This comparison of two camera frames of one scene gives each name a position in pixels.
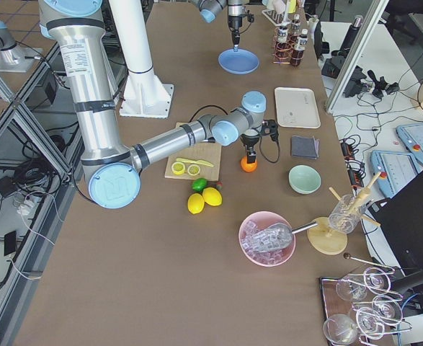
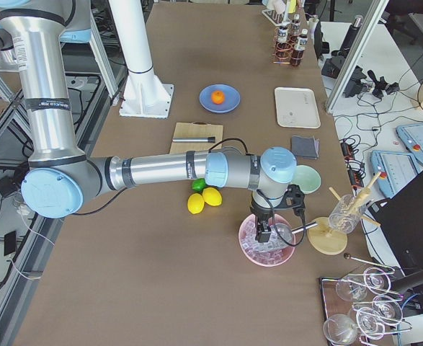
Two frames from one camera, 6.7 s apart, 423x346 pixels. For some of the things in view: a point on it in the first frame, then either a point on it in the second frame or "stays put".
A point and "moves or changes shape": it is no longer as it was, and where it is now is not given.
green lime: [199, 184] stays put
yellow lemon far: [212, 197] stays put
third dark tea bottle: [295, 28] stays put
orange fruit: [248, 167] moves or changes shape
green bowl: [304, 179] stays put
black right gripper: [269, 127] -> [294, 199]
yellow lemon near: [195, 203] stays put
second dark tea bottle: [282, 45] stays put
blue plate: [241, 62] -> [232, 98]
